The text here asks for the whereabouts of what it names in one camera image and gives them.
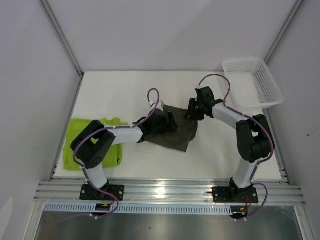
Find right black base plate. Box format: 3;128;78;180
207;186;259;204

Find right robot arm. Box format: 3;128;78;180
185;86;275;202

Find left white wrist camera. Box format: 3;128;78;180
154;100;164;112

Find white plastic basket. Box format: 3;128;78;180
222;58;284;111

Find aluminium mounting rail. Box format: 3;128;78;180
33;178;306;206

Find aluminium corner post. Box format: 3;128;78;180
264;0;307;65
38;0;85;77

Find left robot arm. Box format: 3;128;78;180
70;109;178;200

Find left aluminium corner post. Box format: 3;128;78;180
38;0;85;77

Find right aluminium corner post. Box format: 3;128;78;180
264;0;307;65

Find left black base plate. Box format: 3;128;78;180
79;184;125;201

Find white slotted cable duct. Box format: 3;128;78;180
43;202;233;216

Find lime green shorts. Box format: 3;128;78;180
62;117;130;172

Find dark olive shorts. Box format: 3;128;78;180
145;104;198;153

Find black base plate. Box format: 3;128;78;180
79;184;125;201
207;186;259;204

